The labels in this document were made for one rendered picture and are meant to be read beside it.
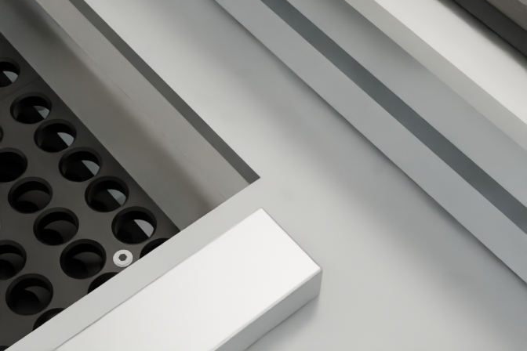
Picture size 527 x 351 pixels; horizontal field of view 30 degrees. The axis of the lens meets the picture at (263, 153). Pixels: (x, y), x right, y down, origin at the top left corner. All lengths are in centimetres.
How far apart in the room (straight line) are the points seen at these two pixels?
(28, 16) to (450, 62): 26
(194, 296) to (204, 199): 16
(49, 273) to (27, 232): 2
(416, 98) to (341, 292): 5
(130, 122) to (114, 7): 12
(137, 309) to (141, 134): 18
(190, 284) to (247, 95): 7
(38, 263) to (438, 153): 12
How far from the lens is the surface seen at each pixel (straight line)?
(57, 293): 29
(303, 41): 25
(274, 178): 25
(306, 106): 26
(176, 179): 38
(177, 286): 22
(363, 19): 23
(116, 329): 21
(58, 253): 29
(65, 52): 42
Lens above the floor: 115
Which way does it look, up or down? 54 degrees down
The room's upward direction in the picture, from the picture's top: 2 degrees clockwise
